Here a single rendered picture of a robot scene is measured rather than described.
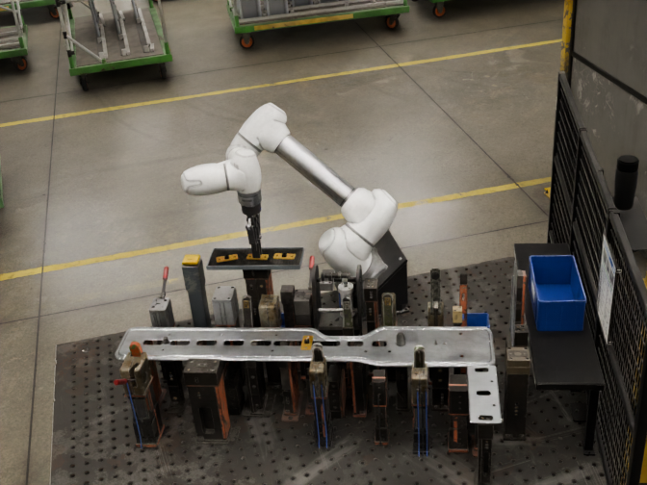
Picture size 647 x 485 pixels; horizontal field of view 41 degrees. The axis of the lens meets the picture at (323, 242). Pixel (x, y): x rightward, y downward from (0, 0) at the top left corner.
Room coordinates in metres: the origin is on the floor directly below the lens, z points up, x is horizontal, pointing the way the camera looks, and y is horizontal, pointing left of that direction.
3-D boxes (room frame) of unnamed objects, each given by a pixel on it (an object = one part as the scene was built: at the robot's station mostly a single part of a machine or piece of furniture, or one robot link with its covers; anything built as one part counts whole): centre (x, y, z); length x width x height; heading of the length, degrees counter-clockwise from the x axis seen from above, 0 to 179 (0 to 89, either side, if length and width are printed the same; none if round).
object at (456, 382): (2.31, -0.42, 0.84); 0.11 x 0.10 x 0.28; 172
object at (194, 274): (2.97, 0.53, 0.92); 0.08 x 0.08 x 0.44; 82
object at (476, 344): (2.57, 0.11, 1.00); 1.38 x 0.22 x 0.02; 82
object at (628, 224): (2.52, -1.01, 1.46); 0.36 x 0.15 x 0.18; 172
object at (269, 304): (2.75, 0.23, 0.89); 0.13 x 0.11 x 0.38; 172
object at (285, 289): (2.80, 0.15, 0.90); 0.05 x 0.05 x 0.40; 82
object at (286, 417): (2.58, 0.17, 0.84); 0.17 x 0.06 x 0.29; 172
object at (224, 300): (2.78, 0.39, 0.90); 0.13 x 0.10 x 0.41; 172
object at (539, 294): (2.63, -0.83, 1.09); 0.30 x 0.17 x 0.13; 172
